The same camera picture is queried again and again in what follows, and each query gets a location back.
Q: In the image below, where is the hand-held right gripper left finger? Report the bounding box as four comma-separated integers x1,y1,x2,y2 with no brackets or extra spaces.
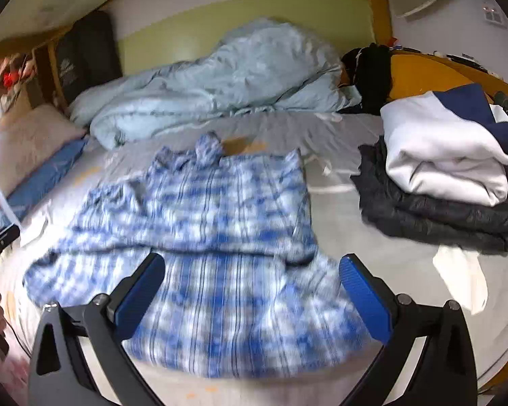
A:
27,251,167,406

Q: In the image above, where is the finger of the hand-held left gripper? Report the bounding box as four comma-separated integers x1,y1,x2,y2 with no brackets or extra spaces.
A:
0,224,22,270

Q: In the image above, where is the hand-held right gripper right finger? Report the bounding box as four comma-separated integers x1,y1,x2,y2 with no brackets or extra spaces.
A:
339,254,478,406

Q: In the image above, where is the blue white plaid shirt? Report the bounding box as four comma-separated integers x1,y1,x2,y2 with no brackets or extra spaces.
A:
23,132,371,379

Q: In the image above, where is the blue pillow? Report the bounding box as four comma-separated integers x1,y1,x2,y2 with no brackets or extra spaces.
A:
0,137,89,225

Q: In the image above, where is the dark grey quilted jacket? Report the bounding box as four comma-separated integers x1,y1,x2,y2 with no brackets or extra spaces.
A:
351,139,508,255

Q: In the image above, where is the pink fluffy pillow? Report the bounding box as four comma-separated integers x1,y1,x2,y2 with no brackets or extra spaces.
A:
0,104,87,197

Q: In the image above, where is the white navy sweatshirt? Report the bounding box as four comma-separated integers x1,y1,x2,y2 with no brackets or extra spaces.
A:
380,84,508,207

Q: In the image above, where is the red ornament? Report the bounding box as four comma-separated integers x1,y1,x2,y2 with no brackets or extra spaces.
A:
0,53,37,94

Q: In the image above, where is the black bag by headboard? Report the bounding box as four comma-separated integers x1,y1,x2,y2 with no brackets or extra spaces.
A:
341,43,393,115

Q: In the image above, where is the light blue duvet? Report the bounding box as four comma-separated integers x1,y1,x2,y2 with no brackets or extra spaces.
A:
70,18,362,150

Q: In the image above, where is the thin black cable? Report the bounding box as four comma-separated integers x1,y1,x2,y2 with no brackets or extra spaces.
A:
3,320,32,358

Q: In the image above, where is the orange wooden bed frame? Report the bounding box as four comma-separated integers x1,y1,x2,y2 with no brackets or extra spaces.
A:
362,0,508,106

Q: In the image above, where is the white wall socket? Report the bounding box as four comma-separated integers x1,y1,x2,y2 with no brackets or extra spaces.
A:
485,6,508,27

